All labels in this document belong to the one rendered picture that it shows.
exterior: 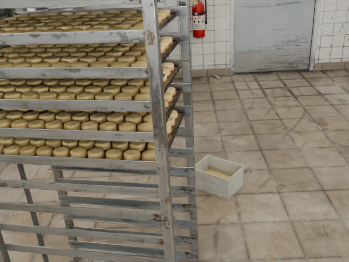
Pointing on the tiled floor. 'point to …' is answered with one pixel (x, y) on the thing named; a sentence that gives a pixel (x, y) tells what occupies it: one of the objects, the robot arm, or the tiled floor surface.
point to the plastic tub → (218, 177)
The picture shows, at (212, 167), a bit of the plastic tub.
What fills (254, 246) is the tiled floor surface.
